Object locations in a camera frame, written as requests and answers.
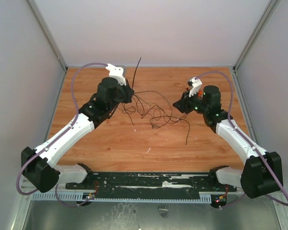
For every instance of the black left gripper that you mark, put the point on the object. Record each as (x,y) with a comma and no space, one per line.
(128,91)

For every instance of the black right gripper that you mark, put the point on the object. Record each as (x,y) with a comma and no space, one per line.
(182,104)

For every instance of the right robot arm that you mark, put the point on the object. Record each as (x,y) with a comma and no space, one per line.
(262,172)

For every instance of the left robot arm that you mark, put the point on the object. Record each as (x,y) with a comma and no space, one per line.
(40,164)

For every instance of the orange handled pliers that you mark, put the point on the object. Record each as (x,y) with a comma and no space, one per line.
(200,94)

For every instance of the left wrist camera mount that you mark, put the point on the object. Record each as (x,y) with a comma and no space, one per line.
(117,72)

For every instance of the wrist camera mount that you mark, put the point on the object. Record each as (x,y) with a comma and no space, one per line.
(117,72)
(195,84)

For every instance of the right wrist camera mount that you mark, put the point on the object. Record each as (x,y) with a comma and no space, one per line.
(195,84)

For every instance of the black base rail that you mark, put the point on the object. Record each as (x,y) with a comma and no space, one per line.
(150,186)

